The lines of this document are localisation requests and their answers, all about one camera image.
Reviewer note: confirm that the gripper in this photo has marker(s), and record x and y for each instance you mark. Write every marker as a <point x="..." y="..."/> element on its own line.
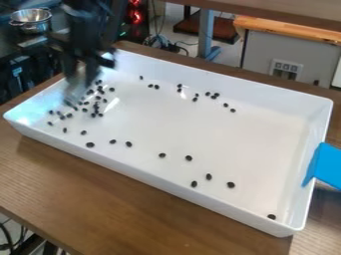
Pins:
<point x="91" y="53"/>

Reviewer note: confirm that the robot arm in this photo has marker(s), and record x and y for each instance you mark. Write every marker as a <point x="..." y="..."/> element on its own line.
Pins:
<point x="86" y="23"/>

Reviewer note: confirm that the pile of black bits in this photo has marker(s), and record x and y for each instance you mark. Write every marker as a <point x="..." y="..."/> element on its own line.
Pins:
<point x="90" y="144"/>

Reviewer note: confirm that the silver pot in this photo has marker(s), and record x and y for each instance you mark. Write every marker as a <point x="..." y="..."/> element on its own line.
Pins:
<point x="30" y="18"/>

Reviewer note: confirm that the white tray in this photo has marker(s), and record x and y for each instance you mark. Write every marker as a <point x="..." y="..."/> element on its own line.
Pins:
<point x="213" y="139"/>

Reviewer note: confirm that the grey cabinet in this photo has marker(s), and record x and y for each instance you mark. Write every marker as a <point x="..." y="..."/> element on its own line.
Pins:
<point x="288" y="56"/>

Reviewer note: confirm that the blue tool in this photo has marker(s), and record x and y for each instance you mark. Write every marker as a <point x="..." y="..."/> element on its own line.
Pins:
<point x="326" y="164"/>

